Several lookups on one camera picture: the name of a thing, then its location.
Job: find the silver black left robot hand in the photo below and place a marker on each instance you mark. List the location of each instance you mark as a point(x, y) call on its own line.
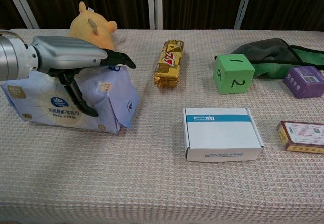
point(65, 50)

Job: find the light blue object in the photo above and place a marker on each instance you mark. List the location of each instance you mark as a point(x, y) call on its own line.
point(38, 102)

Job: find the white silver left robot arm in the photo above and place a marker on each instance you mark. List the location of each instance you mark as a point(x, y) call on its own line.
point(12, 56)

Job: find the yellow plush toy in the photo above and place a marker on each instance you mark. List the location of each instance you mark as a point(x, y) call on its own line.
point(83, 31)

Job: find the gold foil snack pack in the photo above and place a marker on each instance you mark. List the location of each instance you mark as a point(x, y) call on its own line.
point(168, 67)

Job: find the beige waffle tablecloth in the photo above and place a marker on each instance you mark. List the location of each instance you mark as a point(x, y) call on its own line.
point(152, 183)

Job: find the green numbered foam cube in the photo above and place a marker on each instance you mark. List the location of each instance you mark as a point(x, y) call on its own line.
point(233, 77)

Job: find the white box with blue stripe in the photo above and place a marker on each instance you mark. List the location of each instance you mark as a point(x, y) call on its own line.
point(217, 137)

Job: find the grey green cloth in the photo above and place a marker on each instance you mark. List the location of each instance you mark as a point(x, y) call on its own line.
point(268, 51)

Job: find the small purple box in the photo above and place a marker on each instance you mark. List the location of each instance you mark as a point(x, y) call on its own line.
point(303, 82)

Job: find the white frame post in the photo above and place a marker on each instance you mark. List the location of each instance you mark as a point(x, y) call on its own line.
point(22, 8)
point(243, 6)
point(151, 6)
point(159, 6)

